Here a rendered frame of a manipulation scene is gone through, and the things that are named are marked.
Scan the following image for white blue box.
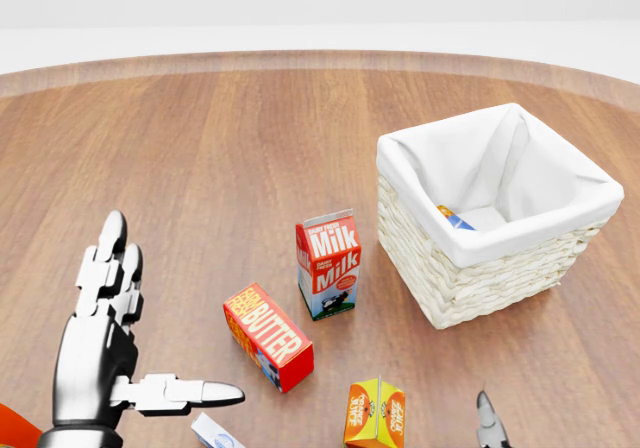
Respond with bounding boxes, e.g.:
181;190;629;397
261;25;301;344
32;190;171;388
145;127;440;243
190;412;247;448

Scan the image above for red white milk carton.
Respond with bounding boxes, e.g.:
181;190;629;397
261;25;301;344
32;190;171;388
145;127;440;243
295;208;363;322

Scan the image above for red butter box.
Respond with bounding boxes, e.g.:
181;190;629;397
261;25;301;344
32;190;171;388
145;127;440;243
222;281;315;395

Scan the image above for orange red round object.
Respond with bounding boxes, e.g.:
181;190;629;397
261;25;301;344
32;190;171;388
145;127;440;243
0;402;44;448

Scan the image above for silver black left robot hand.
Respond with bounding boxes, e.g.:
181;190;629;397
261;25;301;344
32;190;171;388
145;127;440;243
51;209;246;431

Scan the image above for white wicker basket with liner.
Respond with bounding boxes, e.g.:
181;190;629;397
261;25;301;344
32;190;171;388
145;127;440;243
375;102;626;331

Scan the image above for orange juice carton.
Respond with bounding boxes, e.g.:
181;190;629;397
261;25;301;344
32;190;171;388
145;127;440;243
342;375;407;448

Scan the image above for orange blue item in basket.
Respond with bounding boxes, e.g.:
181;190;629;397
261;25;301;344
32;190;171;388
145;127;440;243
436;204;477;232

